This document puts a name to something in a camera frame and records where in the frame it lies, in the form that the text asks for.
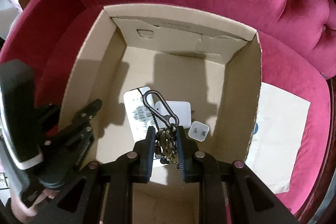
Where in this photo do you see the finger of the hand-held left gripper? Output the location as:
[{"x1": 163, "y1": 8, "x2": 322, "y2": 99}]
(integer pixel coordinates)
[
  {"x1": 60, "y1": 132, "x2": 95, "y2": 172},
  {"x1": 42, "y1": 99, "x2": 103, "y2": 151}
]

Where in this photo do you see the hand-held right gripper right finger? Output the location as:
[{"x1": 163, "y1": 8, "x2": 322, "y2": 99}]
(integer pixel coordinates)
[{"x1": 175, "y1": 126, "x2": 300, "y2": 224}]

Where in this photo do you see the white power adapter block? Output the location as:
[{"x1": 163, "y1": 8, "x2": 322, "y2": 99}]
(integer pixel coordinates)
[{"x1": 155, "y1": 101, "x2": 192, "y2": 128}]

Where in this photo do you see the white paper sheet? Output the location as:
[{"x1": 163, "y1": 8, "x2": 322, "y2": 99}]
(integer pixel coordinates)
[{"x1": 245, "y1": 81, "x2": 311, "y2": 194}]

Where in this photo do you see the cardboard box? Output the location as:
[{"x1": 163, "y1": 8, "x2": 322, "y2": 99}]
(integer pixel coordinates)
[{"x1": 56, "y1": 4, "x2": 263, "y2": 224}]

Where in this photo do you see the metal carabiner keychain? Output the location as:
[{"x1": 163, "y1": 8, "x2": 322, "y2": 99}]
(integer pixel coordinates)
[{"x1": 136, "y1": 88, "x2": 183, "y2": 170}]

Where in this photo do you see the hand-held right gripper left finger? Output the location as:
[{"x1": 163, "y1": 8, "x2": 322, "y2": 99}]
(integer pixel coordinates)
[{"x1": 34, "y1": 126, "x2": 157, "y2": 224}]

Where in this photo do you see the white remote control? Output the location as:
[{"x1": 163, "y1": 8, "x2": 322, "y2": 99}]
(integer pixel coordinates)
[{"x1": 123, "y1": 86, "x2": 168, "y2": 168}]

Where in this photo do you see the white plug adapter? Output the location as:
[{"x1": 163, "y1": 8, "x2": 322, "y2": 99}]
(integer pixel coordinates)
[{"x1": 188, "y1": 121, "x2": 208, "y2": 143}]

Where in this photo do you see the person's left hand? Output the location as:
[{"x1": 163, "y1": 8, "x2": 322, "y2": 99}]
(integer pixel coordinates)
[{"x1": 8, "y1": 187, "x2": 57, "y2": 223}]

